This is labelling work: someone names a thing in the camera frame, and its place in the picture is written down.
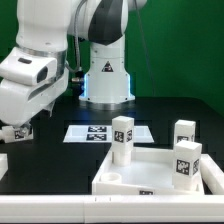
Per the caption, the white left obstacle block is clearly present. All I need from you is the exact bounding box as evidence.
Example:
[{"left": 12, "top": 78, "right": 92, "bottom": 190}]
[{"left": 0, "top": 154, "right": 8, "bottom": 181}]

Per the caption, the white marker base plate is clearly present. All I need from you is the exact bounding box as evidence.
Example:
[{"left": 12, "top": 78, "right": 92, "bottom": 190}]
[{"left": 63, "top": 125, "right": 154, "bottom": 143}]

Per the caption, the white right obstacle rail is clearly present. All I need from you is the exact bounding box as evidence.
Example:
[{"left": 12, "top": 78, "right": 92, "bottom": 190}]
[{"left": 200, "top": 154, "right": 224, "bottom": 195}]

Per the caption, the white front obstacle rail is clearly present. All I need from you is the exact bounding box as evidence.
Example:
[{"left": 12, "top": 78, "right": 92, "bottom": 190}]
[{"left": 0, "top": 195, "right": 224, "bottom": 223}]

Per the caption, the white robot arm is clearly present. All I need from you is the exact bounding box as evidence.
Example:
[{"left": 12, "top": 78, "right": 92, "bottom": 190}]
[{"left": 0, "top": 0, "right": 147, "bottom": 139}]

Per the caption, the white square table top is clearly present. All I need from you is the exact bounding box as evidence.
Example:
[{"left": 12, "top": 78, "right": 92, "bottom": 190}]
[{"left": 92, "top": 147, "right": 204, "bottom": 195}]

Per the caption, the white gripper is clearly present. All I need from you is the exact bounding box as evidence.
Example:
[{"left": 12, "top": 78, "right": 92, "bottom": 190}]
[{"left": 0, "top": 71, "right": 68, "bottom": 137}]

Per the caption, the grey braided arm hose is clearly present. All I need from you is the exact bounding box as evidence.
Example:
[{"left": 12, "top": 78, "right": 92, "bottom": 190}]
[{"left": 65, "top": 0, "right": 88, "bottom": 74}]

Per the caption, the white obstacle rail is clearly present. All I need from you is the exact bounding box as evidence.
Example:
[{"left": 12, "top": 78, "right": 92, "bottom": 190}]
[
  {"left": 0, "top": 195, "right": 224, "bottom": 223},
  {"left": 200, "top": 154, "right": 224, "bottom": 195}
]

